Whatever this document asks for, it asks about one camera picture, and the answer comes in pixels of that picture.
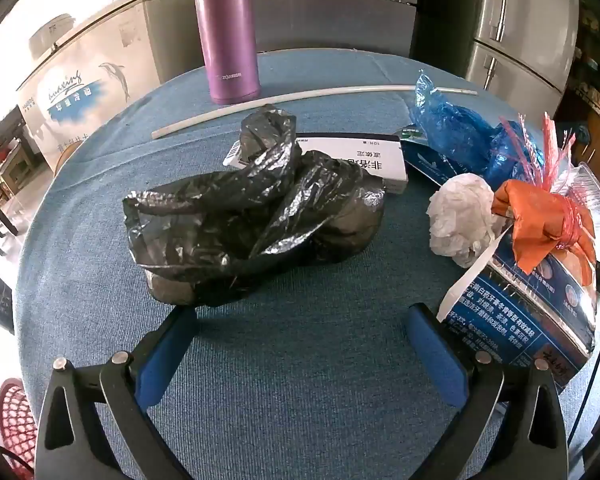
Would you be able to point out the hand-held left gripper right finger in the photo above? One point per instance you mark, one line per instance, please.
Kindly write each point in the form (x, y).
(435, 360)

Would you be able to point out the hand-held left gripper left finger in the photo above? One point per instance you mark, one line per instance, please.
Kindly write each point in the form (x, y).
(165, 355)

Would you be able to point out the blue printed carton box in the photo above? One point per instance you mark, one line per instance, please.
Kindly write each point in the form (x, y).
(505, 310)

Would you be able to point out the clear plastic tray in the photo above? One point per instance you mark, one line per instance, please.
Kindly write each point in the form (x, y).
(592, 185)

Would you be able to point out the black plastic bag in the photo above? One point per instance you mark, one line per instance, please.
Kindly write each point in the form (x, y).
(220, 220)

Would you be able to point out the red plastic basket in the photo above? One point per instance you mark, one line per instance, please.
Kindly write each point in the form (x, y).
(15, 425)

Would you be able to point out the blue tablecloth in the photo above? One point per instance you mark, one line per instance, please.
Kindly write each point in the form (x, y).
(300, 360)

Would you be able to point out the dark blue flat box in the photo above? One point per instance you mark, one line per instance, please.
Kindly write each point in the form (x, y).
(425, 162)

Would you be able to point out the white printed medicine box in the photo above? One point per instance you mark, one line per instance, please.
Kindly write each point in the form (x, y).
(360, 160)

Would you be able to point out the blue plastic bag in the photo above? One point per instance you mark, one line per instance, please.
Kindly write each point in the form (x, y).
(450, 130)

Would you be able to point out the dark wooden table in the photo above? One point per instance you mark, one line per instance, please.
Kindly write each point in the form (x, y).
(15, 160)

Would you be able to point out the silver refrigerator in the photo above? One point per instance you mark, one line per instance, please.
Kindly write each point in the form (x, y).
(525, 20)

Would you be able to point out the long white plastic stick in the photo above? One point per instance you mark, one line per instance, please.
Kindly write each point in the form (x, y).
(280, 99)

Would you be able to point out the white chest freezer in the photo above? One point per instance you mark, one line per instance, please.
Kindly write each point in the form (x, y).
(95, 60)

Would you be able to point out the purple thermos bottle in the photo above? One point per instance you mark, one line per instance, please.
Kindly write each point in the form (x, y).
(227, 35)

